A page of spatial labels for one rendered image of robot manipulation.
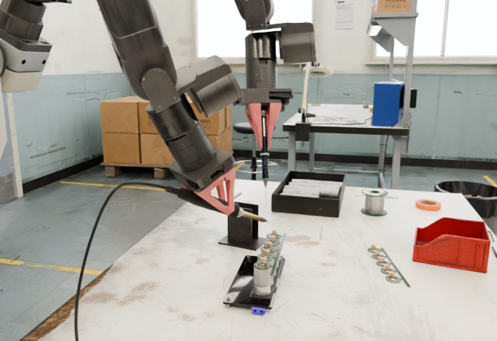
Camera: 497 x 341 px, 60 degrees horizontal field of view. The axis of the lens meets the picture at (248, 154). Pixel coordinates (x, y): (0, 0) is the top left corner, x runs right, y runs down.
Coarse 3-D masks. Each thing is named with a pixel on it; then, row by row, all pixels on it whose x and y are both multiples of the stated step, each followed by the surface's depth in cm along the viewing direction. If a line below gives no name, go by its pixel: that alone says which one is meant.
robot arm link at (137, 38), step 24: (96, 0) 48; (120, 0) 47; (144, 0) 48; (120, 24) 48; (144, 24) 49; (120, 48) 49; (144, 48) 50; (168, 48) 51; (168, 72) 53; (144, 96) 53
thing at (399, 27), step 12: (384, 24) 231; (396, 24) 230; (408, 24) 228; (372, 36) 359; (384, 36) 357; (396, 36) 231; (408, 36) 230; (384, 48) 359; (408, 120) 238; (408, 144) 240
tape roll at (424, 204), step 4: (416, 200) 109; (420, 200) 109; (424, 200) 109; (428, 200) 109; (432, 200) 109; (416, 204) 107; (420, 204) 106; (424, 204) 106; (428, 204) 109; (432, 204) 108; (436, 204) 106; (440, 204) 106; (420, 208) 106; (424, 208) 105; (428, 208) 104; (432, 208) 104; (436, 208) 104; (440, 208) 105
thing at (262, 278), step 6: (264, 264) 63; (258, 270) 62; (264, 270) 62; (270, 270) 63; (258, 276) 62; (264, 276) 62; (270, 276) 63; (258, 282) 62; (264, 282) 62; (270, 282) 63; (258, 288) 62; (264, 288) 62; (270, 288) 63; (258, 294) 63; (264, 294) 63
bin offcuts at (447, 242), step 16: (432, 224) 84; (448, 224) 83; (464, 224) 82; (480, 224) 81; (416, 240) 86; (432, 240) 85; (448, 240) 75; (464, 240) 74; (480, 240) 73; (416, 256) 77; (432, 256) 76; (448, 256) 75; (464, 256) 74; (480, 256) 73
